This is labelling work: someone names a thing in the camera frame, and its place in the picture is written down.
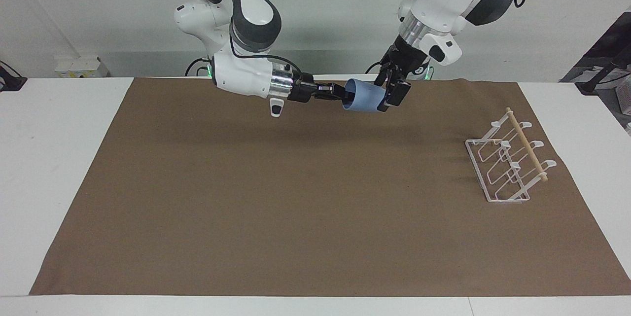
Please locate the blue cup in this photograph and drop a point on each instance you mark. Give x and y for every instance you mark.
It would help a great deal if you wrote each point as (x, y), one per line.
(366, 96)

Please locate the black stand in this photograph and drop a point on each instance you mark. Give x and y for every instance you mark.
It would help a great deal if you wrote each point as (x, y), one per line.
(12, 84)
(599, 67)

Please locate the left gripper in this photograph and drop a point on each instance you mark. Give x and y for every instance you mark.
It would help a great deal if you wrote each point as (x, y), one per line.
(406, 54)

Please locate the white socket box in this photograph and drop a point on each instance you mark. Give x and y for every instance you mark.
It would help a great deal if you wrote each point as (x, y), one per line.
(81, 67)

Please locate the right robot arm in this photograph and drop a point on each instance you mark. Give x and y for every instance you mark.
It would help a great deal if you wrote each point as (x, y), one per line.
(246, 15)

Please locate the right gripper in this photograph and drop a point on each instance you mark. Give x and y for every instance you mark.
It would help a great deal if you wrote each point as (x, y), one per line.
(298, 89)

